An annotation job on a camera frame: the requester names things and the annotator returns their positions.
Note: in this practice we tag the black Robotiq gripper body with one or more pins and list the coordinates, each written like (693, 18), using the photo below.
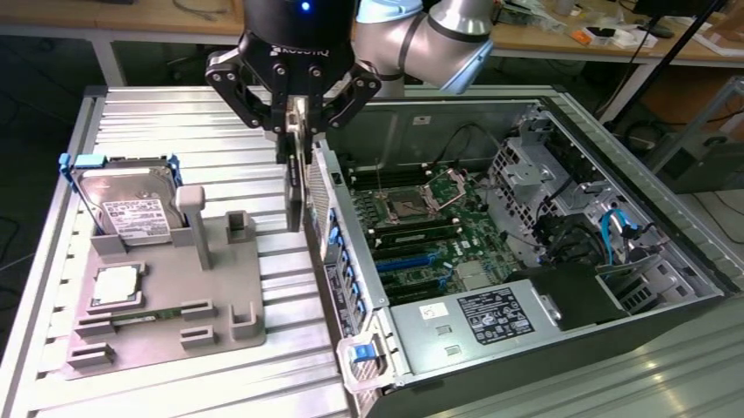
(297, 65)

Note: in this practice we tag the graphics card with metal bracket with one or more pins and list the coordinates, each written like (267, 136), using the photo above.
(297, 196)

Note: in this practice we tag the black RAM slot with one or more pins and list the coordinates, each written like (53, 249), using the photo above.
(365, 173)
(368, 183)

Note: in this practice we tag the thin locking lever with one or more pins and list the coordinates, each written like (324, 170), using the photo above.
(379, 178)

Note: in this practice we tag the metal socket cover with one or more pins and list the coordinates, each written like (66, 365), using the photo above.
(459, 180)

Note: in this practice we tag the CPU socket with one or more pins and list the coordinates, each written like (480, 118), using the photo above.
(404, 204)

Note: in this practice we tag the perforated grey drive cage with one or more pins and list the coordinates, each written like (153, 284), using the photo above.
(515, 183)

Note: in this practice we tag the installed black RAM stick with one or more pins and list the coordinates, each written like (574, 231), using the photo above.
(416, 238)

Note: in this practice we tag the green motherboard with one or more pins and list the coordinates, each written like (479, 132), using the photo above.
(483, 235)

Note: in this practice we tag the blue expansion slot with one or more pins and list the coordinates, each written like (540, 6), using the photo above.
(404, 262)

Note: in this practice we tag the black expansion slot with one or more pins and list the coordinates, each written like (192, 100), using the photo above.
(414, 289)

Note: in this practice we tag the silver chipset heatsink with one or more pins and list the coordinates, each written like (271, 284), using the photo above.
(472, 276)

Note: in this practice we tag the white holder with black insert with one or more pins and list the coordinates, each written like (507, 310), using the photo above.
(629, 39)

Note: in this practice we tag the silver CPU chip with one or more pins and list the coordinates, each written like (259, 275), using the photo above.
(117, 287)

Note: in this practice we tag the grey plastic parts rack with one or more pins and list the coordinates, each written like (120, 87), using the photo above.
(164, 300)

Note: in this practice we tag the black computer mouse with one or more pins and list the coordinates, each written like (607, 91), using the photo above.
(662, 31)

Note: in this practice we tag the green RAM stick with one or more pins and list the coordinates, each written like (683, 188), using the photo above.
(146, 316)

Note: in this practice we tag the black monitor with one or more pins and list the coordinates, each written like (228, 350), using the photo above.
(669, 6)

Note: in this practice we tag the grey power supply unit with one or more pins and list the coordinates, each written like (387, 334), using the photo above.
(419, 344)

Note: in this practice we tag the blue case latch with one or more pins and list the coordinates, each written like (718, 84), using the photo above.
(361, 352)

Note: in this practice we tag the black stand pole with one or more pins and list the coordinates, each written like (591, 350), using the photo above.
(697, 31)

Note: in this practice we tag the dark grey cabinet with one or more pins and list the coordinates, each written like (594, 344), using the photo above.
(703, 170)

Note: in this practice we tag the white flat box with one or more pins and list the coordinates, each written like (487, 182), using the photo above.
(721, 43)

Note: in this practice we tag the grey disk bay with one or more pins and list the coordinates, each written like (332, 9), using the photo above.
(639, 291)

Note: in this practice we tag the open black PC case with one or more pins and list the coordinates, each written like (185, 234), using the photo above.
(506, 387)

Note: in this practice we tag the wooden desk white frame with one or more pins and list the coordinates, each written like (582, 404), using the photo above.
(547, 41)
(146, 22)

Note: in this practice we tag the hard disk with blue bracket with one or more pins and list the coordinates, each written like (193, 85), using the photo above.
(128, 196)

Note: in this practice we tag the aluminium profile frame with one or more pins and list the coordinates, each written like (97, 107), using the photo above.
(718, 109)

